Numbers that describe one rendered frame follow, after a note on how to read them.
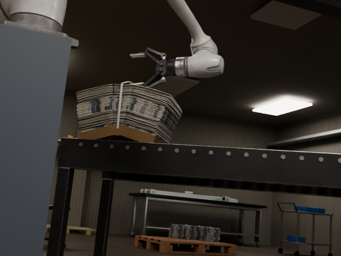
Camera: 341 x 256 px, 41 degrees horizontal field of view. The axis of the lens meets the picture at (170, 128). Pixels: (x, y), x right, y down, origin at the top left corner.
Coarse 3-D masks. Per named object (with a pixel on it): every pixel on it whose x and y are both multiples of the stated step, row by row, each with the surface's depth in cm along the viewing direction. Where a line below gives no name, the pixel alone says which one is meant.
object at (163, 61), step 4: (160, 60) 206; (164, 60) 205; (168, 60) 203; (172, 60) 202; (156, 64) 206; (164, 64) 205; (168, 64) 202; (172, 64) 201; (156, 68) 205; (160, 68) 205; (164, 68) 205; (168, 68) 202; (172, 68) 201; (164, 72) 204; (168, 72) 202; (172, 72) 202
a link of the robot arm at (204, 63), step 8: (192, 56) 200; (200, 56) 199; (208, 56) 198; (216, 56) 198; (192, 64) 198; (200, 64) 197; (208, 64) 197; (216, 64) 196; (192, 72) 199; (200, 72) 198; (208, 72) 198; (216, 72) 198
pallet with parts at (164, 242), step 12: (180, 228) 715; (192, 228) 726; (204, 228) 738; (216, 228) 715; (144, 240) 673; (156, 240) 644; (168, 240) 644; (180, 240) 670; (192, 240) 700; (204, 240) 717; (216, 240) 713; (168, 252) 629; (180, 252) 638; (192, 252) 649; (204, 252) 660; (216, 252) 683; (228, 252) 682
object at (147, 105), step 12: (132, 96) 192; (144, 96) 191; (156, 96) 190; (168, 96) 189; (132, 108) 190; (144, 108) 189; (156, 108) 188; (168, 108) 192; (180, 108) 210; (132, 120) 189; (144, 120) 188; (156, 120) 187; (168, 120) 199; (156, 132) 188; (168, 132) 205
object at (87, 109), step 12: (108, 84) 195; (84, 96) 196; (96, 96) 195; (108, 96) 194; (84, 108) 195; (96, 108) 194; (108, 108) 193; (84, 120) 194; (96, 120) 192; (108, 120) 191
